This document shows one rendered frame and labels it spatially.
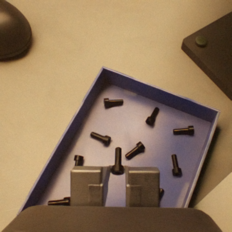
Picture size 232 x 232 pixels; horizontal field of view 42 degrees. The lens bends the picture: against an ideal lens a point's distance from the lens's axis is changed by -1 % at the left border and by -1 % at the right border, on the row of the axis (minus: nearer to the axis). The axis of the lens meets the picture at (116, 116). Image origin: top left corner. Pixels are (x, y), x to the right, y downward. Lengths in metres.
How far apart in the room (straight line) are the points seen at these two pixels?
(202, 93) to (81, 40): 0.12
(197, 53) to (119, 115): 0.09
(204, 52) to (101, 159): 0.13
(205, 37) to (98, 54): 0.10
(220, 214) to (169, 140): 0.07
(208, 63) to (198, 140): 0.07
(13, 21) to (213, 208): 0.22
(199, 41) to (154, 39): 0.04
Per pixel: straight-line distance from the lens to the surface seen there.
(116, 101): 0.25
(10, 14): 0.29
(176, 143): 0.24
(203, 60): 0.28
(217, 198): 0.24
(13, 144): 0.26
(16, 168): 0.25
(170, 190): 0.23
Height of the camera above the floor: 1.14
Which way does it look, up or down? 63 degrees down
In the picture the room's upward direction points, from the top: 2 degrees counter-clockwise
